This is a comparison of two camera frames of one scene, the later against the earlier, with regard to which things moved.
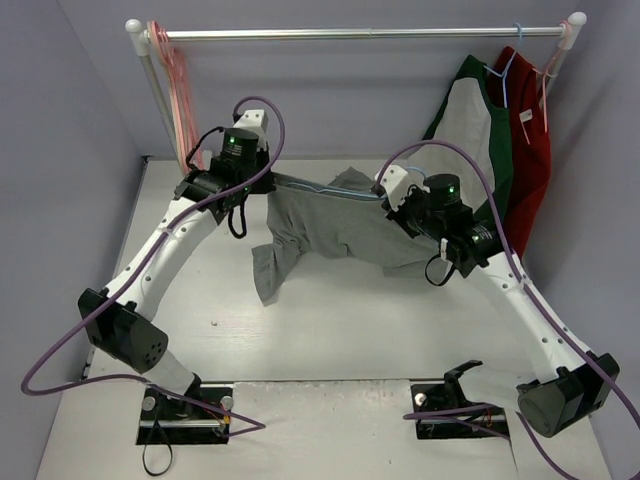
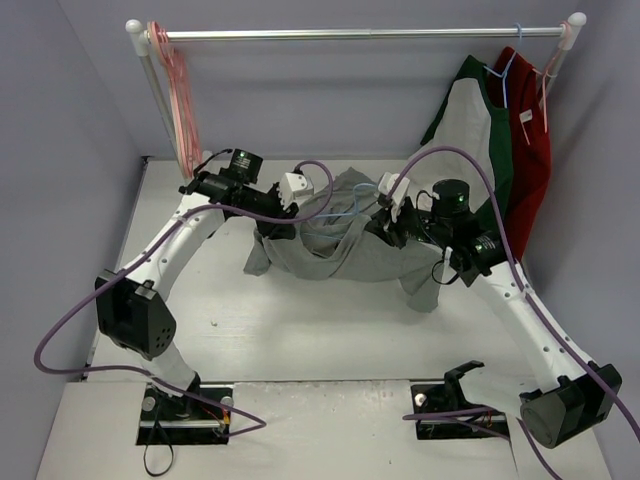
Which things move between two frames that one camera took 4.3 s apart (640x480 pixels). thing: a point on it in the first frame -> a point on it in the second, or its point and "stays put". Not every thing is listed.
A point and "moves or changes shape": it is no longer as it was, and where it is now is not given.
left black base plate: (168, 420) stays put
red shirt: (531, 176) stays put
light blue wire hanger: (352, 193) -> (343, 213)
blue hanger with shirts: (502, 75) stays put
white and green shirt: (473, 117) stays put
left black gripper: (265, 181) -> (279, 213)
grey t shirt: (347, 212) moves or changes shape
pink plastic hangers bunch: (184, 116) stays put
